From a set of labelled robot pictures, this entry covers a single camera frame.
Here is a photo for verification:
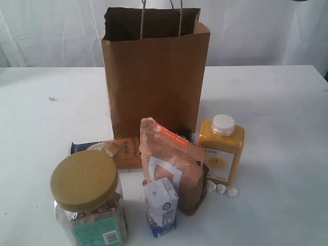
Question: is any brown paper pouch orange label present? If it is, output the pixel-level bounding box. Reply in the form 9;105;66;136
139;117;209;216

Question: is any yellow grain bottle white cap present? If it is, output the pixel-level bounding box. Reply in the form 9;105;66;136
198;114;245;186

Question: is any brown paper bag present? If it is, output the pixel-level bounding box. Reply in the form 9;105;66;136
101;7;211;138

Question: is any spaghetti packet blue orange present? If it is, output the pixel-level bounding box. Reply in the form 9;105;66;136
70;138;141;171

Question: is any small white blue carton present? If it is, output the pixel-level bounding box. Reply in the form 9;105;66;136
144;178;178;238

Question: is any white crumpled bit left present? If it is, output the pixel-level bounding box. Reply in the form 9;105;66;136
206;180;217;193

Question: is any white crumpled bit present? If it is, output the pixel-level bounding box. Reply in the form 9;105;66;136
216;183;227;195
228;188;238;198
206;180;217;193

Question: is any white crumpled bit middle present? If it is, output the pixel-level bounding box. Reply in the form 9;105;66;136
216;183;227;195

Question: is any white crumpled bit right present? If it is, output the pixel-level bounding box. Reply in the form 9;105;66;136
228;188;238;198

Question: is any clear jar gold lid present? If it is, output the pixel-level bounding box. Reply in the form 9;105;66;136
50;150;128;245

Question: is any small white paper scrap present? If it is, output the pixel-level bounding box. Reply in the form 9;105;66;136
48;96;58;101

